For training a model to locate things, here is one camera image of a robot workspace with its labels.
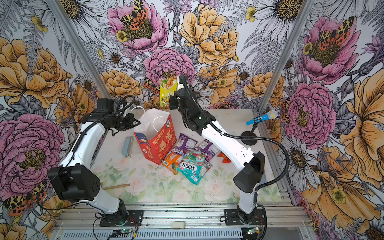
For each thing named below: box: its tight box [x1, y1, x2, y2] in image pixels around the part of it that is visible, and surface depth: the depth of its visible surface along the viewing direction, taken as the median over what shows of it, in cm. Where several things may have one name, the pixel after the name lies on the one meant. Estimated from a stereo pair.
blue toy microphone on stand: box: [240, 110, 278, 146], surface depth 91 cm
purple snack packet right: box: [195, 139, 220, 162], surface depth 99 cm
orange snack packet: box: [162, 152, 181, 175], surface depth 92 cm
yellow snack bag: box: [159, 76, 178, 108], surface depth 77 cm
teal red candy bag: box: [183, 150, 208, 163], surface depth 93 cm
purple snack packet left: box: [170, 133, 198, 156], surface depth 101 cm
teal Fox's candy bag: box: [177, 158, 213, 186], surface depth 89 cm
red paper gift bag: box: [130, 106, 177, 166], surface depth 87 cm
